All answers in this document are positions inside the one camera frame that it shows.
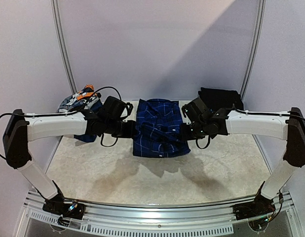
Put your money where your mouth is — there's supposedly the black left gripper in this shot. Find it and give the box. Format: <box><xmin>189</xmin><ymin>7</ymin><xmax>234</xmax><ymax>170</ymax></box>
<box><xmin>105</xmin><ymin>118</ymin><xmax>137</xmax><ymax>138</ymax></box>

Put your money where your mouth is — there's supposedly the blue plaid garment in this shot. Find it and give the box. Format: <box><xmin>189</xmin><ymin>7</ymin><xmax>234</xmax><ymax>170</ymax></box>
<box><xmin>133</xmin><ymin>99</ymin><xmax>191</xmax><ymax>158</ymax></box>

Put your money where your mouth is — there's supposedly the black t-shirt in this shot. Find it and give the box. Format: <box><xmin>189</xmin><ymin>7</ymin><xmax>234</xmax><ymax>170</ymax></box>
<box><xmin>198</xmin><ymin>87</ymin><xmax>244</xmax><ymax>111</ymax></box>

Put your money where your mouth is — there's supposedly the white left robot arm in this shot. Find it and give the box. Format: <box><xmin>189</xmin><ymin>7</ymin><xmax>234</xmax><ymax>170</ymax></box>
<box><xmin>0</xmin><ymin>85</ymin><xmax>136</xmax><ymax>214</ymax></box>

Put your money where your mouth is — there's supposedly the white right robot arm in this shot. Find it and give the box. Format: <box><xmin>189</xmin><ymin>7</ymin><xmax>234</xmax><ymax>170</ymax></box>
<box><xmin>180</xmin><ymin>97</ymin><xmax>305</xmax><ymax>215</ymax></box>

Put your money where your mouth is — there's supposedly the camouflage orange garment pile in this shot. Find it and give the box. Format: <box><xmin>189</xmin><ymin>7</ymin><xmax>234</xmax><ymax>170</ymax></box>
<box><xmin>58</xmin><ymin>84</ymin><xmax>103</xmax><ymax>113</ymax></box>

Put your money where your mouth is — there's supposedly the solid navy blue garment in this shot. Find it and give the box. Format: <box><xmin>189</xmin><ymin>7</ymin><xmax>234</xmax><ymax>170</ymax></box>
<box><xmin>74</xmin><ymin>100</ymin><xmax>103</xmax><ymax>143</ymax></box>

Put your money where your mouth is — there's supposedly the aluminium front rail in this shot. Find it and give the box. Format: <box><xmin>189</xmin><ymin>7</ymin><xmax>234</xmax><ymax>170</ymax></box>
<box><xmin>16</xmin><ymin>191</ymin><xmax>303</xmax><ymax>237</ymax></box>

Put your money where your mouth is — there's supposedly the right aluminium frame post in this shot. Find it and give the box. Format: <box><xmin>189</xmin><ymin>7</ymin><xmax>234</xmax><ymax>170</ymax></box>
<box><xmin>240</xmin><ymin>0</ymin><xmax>266</xmax><ymax>101</ymax></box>

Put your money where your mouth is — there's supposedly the aluminium frame post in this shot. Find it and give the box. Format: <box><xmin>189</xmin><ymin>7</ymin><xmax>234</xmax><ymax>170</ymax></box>
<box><xmin>51</xmin><ymin>0</ymin><xmax>77</xmax><ymax>93</ymax></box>
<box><xmin>240</xmin><ymin>0</ymin><xmax>266</xmax><ymax>101</ymax></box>

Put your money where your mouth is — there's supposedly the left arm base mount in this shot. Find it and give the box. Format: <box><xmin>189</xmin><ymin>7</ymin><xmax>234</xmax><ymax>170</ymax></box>
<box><xmin>42</xmin><ymin>199</ymin><xmax>86</xmax><ymax>220</ymax></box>

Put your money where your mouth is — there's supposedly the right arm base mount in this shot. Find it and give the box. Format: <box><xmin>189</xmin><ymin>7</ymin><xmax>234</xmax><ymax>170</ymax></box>
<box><xmin>232</xmin><ymin>198</ymin><xmax>282</xmax><ymax>222</ymax></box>

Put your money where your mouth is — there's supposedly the left aluminium frame post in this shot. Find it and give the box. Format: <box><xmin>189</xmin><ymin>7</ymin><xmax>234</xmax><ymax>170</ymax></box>
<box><xmin>51</xmin><ymin>0</ymin><xmax>77</xmax><ymax>93</ymax></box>

